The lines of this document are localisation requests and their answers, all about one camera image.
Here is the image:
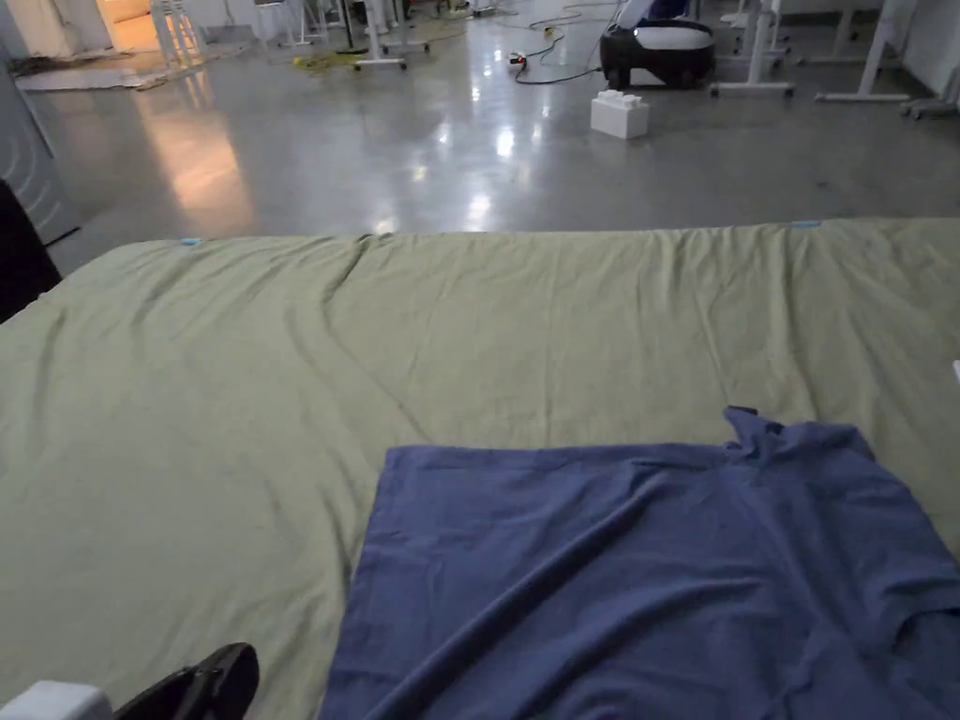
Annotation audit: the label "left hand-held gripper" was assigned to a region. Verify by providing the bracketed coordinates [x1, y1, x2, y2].
[0, 642, 261, 720]

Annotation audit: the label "dark blue shirt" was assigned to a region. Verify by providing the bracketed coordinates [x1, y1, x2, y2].
[321, 405, 960, 720]

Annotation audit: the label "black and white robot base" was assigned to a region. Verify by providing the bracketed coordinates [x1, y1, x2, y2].
[599, 0, 716, 89]

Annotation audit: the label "bed with pale green sheet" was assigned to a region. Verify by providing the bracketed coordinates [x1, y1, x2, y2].
[0, 217, 960, 720]

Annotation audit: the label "grey panel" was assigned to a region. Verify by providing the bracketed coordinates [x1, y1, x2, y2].
[0, 44, 83, 248]

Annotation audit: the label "white-legged table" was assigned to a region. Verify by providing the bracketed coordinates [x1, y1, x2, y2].
[708, 0, 798, 100]
[813, 0, 915, 104]
[340, 0, 433, 72]

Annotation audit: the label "white plastic block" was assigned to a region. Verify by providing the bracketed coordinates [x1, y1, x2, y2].
[590, 88, 651, 141]

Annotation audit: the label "yellow cable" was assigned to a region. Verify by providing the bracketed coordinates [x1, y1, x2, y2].
[291, 49, 361, 77]

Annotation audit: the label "black cable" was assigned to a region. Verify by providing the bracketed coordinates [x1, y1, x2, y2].
[513, 7, 610, 85]

